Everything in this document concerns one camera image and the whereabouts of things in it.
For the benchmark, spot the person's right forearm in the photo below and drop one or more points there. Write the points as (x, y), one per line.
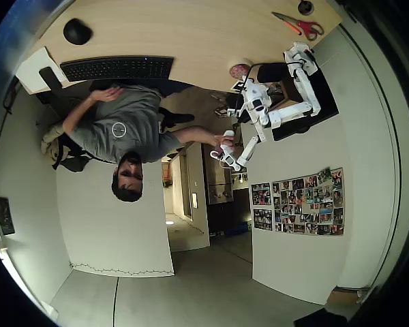
(196, 133)

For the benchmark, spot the person's left forearm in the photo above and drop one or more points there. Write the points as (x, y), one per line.
(78, 112)

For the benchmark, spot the pink round object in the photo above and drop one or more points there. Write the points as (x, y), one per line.
(238, 71)

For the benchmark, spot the person's right hand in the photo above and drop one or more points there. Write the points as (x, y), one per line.
(215, 139)

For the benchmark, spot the person's left hand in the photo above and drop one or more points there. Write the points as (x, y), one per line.
(109, 92)

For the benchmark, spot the black side cabinet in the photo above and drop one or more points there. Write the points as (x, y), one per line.
(329, 102)

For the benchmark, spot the steel refrigerator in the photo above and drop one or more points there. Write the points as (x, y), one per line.
(219, 184)

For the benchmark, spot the small photo sheet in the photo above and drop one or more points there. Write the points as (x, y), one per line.
(262, 219)
(261, 194)

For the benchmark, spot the man in grey t-shirt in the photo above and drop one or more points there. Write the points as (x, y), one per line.
(129, 117)

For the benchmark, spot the large photo collage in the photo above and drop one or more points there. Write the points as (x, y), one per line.
(308, 204)

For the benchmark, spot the black keyboard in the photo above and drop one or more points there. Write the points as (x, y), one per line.
(116, 68)

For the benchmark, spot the blue crate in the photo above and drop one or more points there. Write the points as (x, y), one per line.
(238, 229)

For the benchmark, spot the black computer mouse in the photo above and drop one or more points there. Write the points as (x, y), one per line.
(76, 31)

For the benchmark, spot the black backpack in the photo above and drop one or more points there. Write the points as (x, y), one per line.
(73, 160)

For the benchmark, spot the beige jacket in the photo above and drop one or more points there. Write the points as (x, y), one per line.
(52, 139)

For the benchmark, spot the white paper pad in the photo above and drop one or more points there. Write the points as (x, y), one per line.
(32, 69)

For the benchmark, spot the brown cardboard box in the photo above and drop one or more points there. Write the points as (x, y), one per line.
(347, 296)

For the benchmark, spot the black picture frame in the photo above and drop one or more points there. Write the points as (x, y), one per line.
(5, 215)

